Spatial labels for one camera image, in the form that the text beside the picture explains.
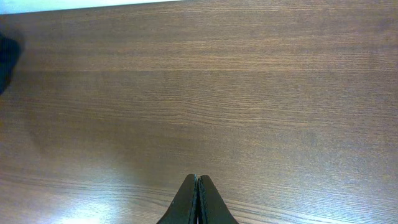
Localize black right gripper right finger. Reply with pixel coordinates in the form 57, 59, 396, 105
198, 175, 238, 224

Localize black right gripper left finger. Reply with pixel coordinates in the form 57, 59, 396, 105
157, 174, 198, 224

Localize black shorts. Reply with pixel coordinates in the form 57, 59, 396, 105
0, 34, 22, 94

